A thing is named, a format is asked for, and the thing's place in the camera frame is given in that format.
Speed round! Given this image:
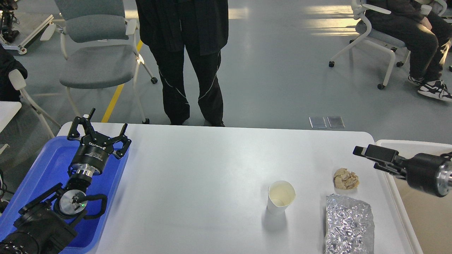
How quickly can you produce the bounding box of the white side table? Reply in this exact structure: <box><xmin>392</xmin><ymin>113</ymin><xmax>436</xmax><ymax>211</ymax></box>
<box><xmin>0</xmin><ymin>101</ymin><xmax>22</xmax><ymax>132</ymax></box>

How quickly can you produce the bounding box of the metal floor plate left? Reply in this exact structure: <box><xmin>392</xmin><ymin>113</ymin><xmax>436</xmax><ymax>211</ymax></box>
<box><xmin>309</xmin><ymin>117</ymin><xmax>327</xmax><ymax>129</ymax></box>

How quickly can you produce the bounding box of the silver foil bag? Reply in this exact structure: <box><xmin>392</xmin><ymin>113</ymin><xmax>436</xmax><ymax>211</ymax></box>
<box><xmin>324</xmin><ymin>194</ymin><xmax>375</xmax><ymax>254</ymax></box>

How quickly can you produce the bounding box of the standing person in black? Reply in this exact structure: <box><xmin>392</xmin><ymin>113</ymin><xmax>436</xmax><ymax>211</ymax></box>
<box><xmin>136</xmin><ymin>0</ymin><xmax>229</xmax><ymax>127</ymax></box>

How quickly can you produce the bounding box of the white chair left edge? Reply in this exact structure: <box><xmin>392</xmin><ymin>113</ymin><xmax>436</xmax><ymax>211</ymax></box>
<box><xmin>8</xmin><ymin>69</ymin><xmax>61</xmax><ymax>138</ymax></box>

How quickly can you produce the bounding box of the metal floor plate right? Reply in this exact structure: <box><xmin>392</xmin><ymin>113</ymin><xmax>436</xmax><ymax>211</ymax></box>
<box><xmin>327</xmin><ymin>116</ymin><xmax>345</xmax><ymax>128</ymax></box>

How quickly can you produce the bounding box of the blue plastic tray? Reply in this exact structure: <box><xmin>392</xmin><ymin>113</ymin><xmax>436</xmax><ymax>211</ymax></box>
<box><xmin>0</xmin><ymin>136</ymin><xmax>129</xmax><ymax>254</ymax></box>

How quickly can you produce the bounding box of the metal floor plate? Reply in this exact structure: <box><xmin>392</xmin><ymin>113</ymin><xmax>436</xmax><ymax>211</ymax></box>
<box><xmin>309</xmin><ymin>117</ymin><xmax>327</xmax><ymax>129</ymax></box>
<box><xmin>327</xmin><ymin>116</ymin><xmax>345</xmax><ymax>128</ymax></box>

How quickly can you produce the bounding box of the grey office chair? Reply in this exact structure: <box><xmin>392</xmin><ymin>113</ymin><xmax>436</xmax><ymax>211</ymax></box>
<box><xmin>55</xmin><ymin>0</ymin><xmax>158</xmax><ymax>124</ymax></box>

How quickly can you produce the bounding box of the seated person in black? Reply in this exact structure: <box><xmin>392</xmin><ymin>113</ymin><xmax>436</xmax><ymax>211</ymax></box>
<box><xmin>365</xmin><ymin>0</ymin><xmax>452</xmax><ymax>102</ymax></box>

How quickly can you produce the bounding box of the white paper cup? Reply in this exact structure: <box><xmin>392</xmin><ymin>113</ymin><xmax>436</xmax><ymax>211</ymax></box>
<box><xmin>267</xmin><ymin>181</ymin><xmax>297</xmax><ymax>215</ymax></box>

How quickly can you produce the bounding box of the white chair right background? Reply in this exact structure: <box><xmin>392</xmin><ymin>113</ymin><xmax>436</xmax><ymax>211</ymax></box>
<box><xmin>329</xmin><ymin>0</ymin><xmax>449</xmax><ymax>89</ymax></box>

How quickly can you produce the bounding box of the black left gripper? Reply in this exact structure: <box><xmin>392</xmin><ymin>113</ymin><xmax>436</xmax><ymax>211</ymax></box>
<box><xmin>67</xmin><ymin>108</ymin><xmax>131</xmax><ymax>176</ymax></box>

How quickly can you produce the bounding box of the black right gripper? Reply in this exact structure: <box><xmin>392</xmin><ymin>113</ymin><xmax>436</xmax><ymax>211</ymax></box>
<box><xmin>352</xmin><ymin>144</ymin><xmax>451</xmax><ymax>197</ymax></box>

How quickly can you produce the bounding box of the crumpled brown paper ball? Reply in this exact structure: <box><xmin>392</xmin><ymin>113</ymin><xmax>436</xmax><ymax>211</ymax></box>
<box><xmin>333</xmin><ymin>168</ymin><xmax>360</xmax><ymax>190</ymax></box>

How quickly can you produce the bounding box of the white plastic bin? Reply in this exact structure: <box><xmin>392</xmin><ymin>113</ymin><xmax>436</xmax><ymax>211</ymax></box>
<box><xmin>375</xmin><ymin>140</ymin><xmax>452</xmax><ymax>254</ymax></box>

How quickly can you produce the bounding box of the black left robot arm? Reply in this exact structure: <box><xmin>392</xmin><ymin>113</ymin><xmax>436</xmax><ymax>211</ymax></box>
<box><xmin>1</xmin><ymin>110</ymin><xmax>131</xmax><ymax>254</ymax></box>

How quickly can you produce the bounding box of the white cart with equipment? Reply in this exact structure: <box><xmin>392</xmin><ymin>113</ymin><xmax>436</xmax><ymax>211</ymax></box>
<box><xmin>0</xmin><ymin>0</ymin><xmax>54</xmax><ymax>55</ymax></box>

